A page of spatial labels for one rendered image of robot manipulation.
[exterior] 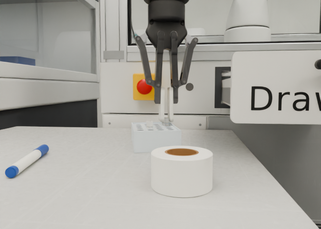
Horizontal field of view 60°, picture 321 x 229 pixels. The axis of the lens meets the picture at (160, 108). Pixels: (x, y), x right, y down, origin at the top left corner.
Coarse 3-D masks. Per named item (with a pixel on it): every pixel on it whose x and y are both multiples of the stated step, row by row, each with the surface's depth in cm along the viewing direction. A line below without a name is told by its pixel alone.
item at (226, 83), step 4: (224, 80) 71; (228, 80) 62; (224, 84) 71; (228, 84) 62; (224, 88) 69; (228, 88) 60; (224, 92) 69; (228, 92) 60; (224, 96) 69; (228, 96) 60; (224, 100) 69; (228, 100) 60; (228, 104) 62
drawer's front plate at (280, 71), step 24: (240, 72) 42; (264, 72) 42; (288, 72) 42; (312, 72) 41; (240, 96) 43; (264, 96) 42; (288, 96) 42; (312, 96) 41; (240, 120) 43; (264, 120) 42; (288, 120) 42; (312, 120) 42
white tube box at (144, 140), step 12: (132, 132) 54; (144, 132) 48; (156, 132) 48; (168, 132) 49; (180, 132) 49; (132, 144) 55; (144, 144) 48; (156, 144) 49; (168, 144) 49; (180, 144) 49
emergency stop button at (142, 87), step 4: (140, 80) 71; (144, 80) 71; (140, 84) 71; (144, 84) 71; (140, 88) 71; (144, 88) 71; (148, 88) 71; (140, 92) 72; (144, 92) 71; (148, 92) 71
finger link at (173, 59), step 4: (172, 32) 55; (176, 32) 55; (172, 36) 55; (176, 36) 55; (172, 40) 55; (176, 40) 55; (172, 44) 55; (176, 44) 55; (172, 48) 55; (176, 48) 55; (172, 52) 55; (176, 52) 55; (172, 56) 56; (176, 56) 56; (172, 60) 56; (176, 60) 56; (172, 64) 56; (176, 64) 56; (172, 68) 56; (176, 68) 56; (172, 72) 56; (176, 72) 56; (172, 76) 56; (176, 76) 56; (172, 80) 56; (176, 80) 56; (172, 84) 56; (176, 84) 56
